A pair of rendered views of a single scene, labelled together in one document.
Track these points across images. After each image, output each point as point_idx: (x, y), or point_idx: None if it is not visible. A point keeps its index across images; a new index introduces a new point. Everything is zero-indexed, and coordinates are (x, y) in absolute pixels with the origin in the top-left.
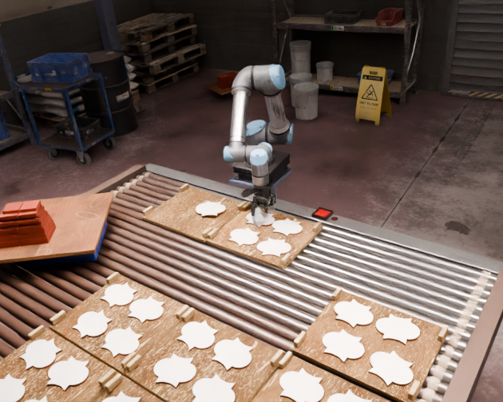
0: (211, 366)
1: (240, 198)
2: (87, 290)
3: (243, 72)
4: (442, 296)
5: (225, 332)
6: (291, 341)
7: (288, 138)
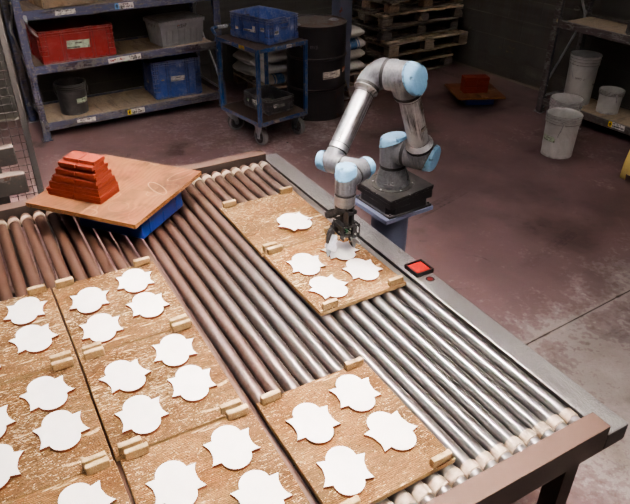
0: (163, 387)
1: None
2: (116, 266)
3: (373, 63)
4: (485, 417)
5: (204, 358)
6: None
7: (426, 163)
